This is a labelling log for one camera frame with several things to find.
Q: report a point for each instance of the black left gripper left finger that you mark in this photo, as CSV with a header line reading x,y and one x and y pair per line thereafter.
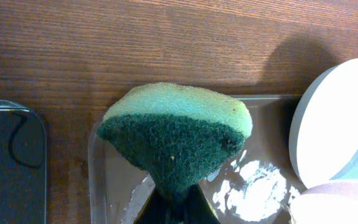
x,y
157,210

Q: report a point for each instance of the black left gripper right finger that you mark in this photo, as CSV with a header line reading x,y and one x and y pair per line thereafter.
x,y
196,209

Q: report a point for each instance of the pale green plate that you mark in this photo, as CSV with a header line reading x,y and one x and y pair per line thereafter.
x,y
323,140

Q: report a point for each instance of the green and yellow sponge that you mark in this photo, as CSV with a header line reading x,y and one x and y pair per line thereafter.
x,y
178,134

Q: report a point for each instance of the pink plate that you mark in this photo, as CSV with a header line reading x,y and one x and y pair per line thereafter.
x,y
335,202

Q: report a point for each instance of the large brown tray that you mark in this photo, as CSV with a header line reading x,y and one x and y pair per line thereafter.
x,y
255,186

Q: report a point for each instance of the small black tray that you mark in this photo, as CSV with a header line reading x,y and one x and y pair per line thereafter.
x,y
23,165

